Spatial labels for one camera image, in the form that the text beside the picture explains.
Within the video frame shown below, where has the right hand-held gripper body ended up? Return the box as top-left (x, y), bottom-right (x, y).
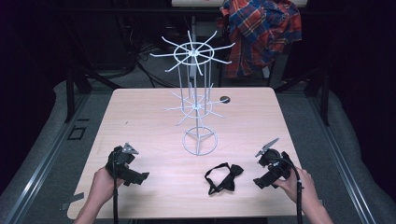
top-left (254, 137), bottom-right (295, 188)

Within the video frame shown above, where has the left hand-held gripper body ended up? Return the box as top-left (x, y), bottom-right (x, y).
top-left (105, 142), bottom-right (140, 182)

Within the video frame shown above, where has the black bow tie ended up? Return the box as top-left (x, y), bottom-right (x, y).
top-left (204, 161), bottom-right (245, 196)

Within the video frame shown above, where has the white wire display rack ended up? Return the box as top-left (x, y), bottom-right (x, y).
top-left (149, 30), bottom-right (236, 157)

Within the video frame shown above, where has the person's left hand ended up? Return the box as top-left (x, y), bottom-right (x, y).
top-left (92, 166), bottom-right (125, 205)

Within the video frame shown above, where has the person's right hand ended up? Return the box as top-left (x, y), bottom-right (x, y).
top-left (273, 167), bottom-right (318, 205)

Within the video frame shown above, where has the grey tape strip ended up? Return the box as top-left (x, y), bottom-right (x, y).
top-left (60, 191), bottom-right (86, 211)

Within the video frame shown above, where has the black metal stand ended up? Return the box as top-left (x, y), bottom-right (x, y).
top-left (64, 66), bottom-right (120, 123)
top-left (274, 68), bottom-right (332, 127)

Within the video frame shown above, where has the red blue plaid shirt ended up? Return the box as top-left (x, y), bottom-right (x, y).
top-left (217, 0), bottom-right (303, 78)

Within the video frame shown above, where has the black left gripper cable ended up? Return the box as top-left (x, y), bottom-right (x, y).
top-left (111, 151), bottom-right (120, 224)

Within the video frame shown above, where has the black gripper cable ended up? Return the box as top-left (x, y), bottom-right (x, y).
top-left (111, 151), bottom-right (120, 224)
top-left (270, 157), bottom-right (304, 224)

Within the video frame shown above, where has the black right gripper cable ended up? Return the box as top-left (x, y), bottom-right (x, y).
top-left (270, 157), bottom-right (304, 224)

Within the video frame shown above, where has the metal floor rail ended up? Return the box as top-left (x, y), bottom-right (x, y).
top-left (306, 92), bottom-right (379, 224)
top-left (0, 92), bottom-right (94, 224)

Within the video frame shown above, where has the black floor cable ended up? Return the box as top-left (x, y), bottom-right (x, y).
top-left (135, 60), bottom-right (179, 89)

